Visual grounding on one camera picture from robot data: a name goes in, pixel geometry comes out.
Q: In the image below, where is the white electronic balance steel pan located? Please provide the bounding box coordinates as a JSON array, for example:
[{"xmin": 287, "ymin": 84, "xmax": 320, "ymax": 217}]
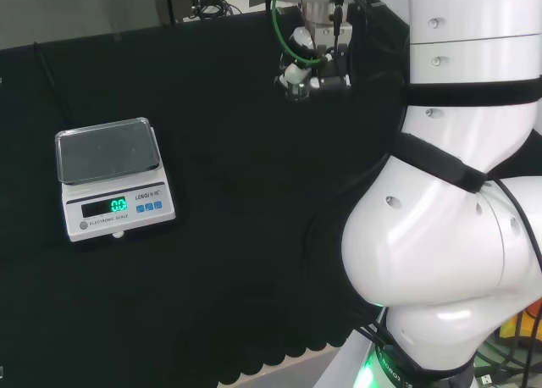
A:
[{"xmin": 54, "ymin": 116, "xmax": 177, "ymax": 243}]

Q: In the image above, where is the yellow stop button box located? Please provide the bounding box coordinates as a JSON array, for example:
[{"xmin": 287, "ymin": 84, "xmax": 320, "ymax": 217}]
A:
[{"xmin": 497, "ymin": 299, "xmax": 542, "ymax": 343}]

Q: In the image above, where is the small clear glass beaker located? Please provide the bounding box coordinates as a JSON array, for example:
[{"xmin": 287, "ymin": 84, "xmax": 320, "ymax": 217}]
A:
[{"xmin": 284, "ymin": 82, "xmax": 312, "ymax": 103}]

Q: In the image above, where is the black bench cloth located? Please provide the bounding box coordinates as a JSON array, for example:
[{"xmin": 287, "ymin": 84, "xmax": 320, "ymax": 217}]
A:
[{"xmin": 0, "ymin": 0, "xmax": 414, "ymax": 387}]

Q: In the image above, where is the green cable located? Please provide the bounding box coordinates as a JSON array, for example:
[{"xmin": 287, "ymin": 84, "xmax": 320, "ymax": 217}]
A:
[{"xmin": 268, "ymin": 0, "xmax": 324, "ymax": 65}]

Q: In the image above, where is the black balance power cable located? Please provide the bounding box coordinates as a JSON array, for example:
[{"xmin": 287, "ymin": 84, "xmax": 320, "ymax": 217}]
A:
[{"xmin": 32, "ymin": 42, "xmax": 73, "ymax": 131}]

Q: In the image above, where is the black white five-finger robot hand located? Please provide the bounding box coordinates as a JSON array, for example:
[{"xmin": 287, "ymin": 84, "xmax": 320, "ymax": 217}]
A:
[{"xmin": 274, "ymin": 22, "xmax": 353, "ymax": 103}]

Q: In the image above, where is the tangle of black background cables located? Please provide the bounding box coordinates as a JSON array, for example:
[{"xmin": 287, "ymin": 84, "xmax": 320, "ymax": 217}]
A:
[{"xmin": 189, "ymin": 0, "xmax": 256, "ymax": 21}]

